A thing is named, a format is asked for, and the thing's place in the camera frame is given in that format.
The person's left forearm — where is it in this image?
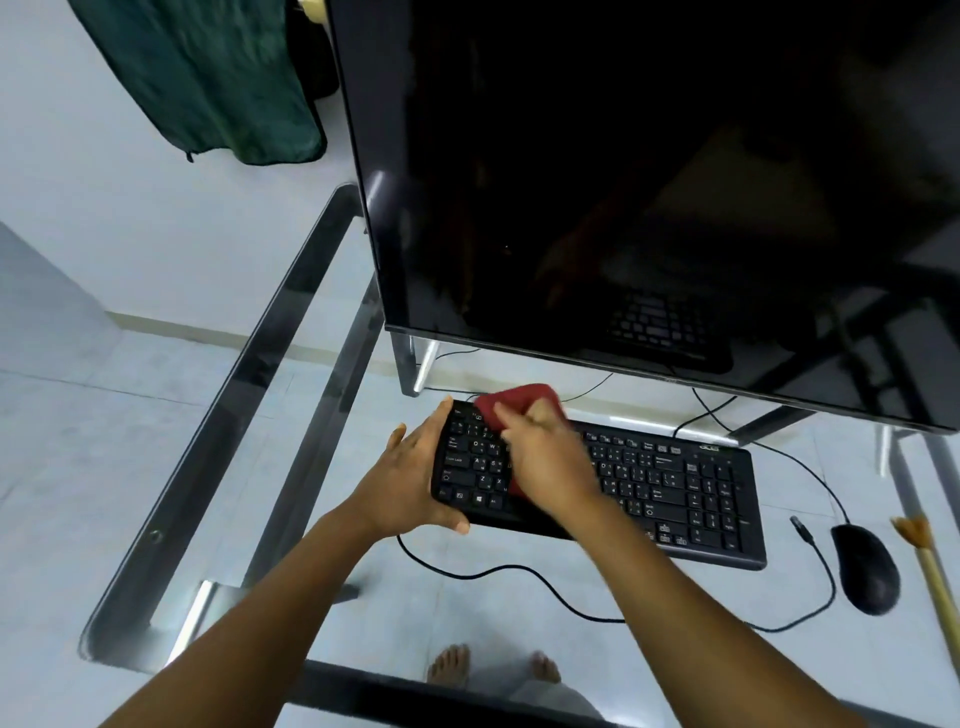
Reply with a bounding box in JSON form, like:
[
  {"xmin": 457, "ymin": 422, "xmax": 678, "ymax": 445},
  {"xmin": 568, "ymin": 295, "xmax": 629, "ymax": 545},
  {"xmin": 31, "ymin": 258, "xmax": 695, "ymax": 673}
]
[{"xmin": 101, "ymin": 504, "xmax": 385, "ymax": 728}]

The green hanging cloth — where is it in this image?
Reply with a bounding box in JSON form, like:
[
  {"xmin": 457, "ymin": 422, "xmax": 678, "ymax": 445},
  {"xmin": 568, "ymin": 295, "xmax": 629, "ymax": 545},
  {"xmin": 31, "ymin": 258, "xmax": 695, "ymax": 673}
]
[{"xmin": 66, "ymin": 0, "xmax": 328, "ymax": 167}]

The person's right forearm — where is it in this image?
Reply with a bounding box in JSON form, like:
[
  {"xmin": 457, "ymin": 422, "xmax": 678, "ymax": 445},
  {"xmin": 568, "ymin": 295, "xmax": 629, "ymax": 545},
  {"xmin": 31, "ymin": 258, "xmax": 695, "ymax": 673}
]
[{"xmin": 573, "ymin": 491, "xmax": 871, "ymax": 728}]

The black keyboard cable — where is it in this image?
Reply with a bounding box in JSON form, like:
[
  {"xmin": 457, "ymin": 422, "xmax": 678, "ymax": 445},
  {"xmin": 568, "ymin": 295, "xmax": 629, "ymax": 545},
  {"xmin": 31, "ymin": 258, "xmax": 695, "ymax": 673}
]
[{"xmin": 395, "ymin": 515, "xmax": 837, "ymax": 633}]

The person's left foot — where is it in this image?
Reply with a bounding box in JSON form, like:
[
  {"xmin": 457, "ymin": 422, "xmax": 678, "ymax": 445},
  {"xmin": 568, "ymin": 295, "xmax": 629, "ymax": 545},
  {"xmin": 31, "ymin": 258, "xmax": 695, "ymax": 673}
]
[{"xmin": 426, "ymin": 644, "xmax": 472, "ymax": 687}]

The person's left hand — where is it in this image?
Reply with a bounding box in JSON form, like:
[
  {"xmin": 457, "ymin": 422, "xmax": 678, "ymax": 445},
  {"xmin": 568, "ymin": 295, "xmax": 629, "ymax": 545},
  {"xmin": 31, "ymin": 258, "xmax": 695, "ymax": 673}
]
[{"xmin": 348, "ymin": 396, "xmax": 471, "ymax": 541}]

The red cleaning cloth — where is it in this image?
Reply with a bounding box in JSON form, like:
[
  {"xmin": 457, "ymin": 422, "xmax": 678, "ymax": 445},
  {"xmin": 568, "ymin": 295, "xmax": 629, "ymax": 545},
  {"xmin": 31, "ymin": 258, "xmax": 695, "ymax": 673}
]
[{"xmin": 473, "ymin": 383, "xmax": 565, "ymax": 501}]

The person's right hand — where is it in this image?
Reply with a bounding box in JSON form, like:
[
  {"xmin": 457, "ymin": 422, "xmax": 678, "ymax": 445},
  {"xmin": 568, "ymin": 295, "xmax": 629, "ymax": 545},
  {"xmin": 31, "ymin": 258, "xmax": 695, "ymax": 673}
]
[{"xmin": 492, "ymin": 397, "xmax": 606, "ymax": 537}]

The glass desk with metal frame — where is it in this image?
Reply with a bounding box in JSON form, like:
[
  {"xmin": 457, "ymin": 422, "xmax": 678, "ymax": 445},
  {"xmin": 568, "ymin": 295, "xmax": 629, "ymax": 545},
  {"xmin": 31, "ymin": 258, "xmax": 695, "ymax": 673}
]
[{"xmin": 78, "ymin": 182, "xmax": 960, "ymax": 728}]

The black mouse cable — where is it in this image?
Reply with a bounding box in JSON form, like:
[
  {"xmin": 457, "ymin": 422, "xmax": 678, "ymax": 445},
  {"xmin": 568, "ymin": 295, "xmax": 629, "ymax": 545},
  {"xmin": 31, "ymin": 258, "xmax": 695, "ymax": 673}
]
[{"xmin": 672, "ymin": 387, "xmax": 852, "ymax": 526}]

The black computer mouse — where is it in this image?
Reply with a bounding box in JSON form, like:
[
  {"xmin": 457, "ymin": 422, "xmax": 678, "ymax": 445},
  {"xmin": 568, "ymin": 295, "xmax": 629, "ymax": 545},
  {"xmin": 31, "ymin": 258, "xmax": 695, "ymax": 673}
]
[{"xmin": 830, "ymin": 523, "xmax": 901, "ymax": 618}]

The black computer keyboard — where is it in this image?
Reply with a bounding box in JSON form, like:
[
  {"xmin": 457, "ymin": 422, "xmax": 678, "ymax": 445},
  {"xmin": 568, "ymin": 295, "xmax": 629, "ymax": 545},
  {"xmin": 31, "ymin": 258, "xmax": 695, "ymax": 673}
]
[{"xmin": 430, "ymin": 399, "xmax": 768, "ymax": 571}]

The black computer monitor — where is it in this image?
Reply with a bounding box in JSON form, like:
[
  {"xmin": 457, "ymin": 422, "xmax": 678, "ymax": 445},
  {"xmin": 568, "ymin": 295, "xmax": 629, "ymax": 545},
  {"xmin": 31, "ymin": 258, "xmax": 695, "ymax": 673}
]
[{"xmin": 325, "ymin": 0, "xmax": 960, "ymax": 435}]

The silver monitor stand leg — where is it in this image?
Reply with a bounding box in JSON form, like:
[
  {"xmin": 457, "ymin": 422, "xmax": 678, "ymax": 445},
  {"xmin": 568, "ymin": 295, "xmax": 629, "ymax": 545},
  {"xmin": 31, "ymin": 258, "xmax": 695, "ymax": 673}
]
[{"xmin": 390, "ymin": 333, "xmax": 442, "ymax": 398}]

